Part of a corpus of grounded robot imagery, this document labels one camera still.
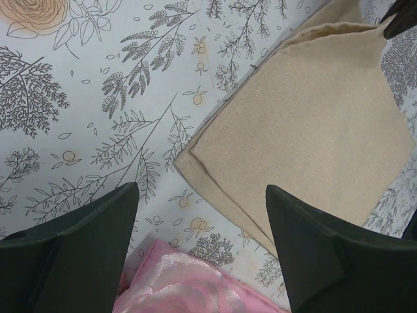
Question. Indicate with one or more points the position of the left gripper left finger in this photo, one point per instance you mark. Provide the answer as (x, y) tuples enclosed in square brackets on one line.
[(72, 263)]

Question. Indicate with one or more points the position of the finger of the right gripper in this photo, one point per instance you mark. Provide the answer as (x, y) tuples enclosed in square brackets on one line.
[(404, 13)]

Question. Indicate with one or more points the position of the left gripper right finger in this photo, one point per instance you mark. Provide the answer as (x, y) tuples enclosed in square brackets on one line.
[(331, 265)]

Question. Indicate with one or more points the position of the beige linen napkin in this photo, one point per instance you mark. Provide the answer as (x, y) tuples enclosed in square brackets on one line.
[(317, 118)]

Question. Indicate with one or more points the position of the pink floral placemat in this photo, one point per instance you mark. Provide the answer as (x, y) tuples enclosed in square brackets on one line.
[(170, 280)]

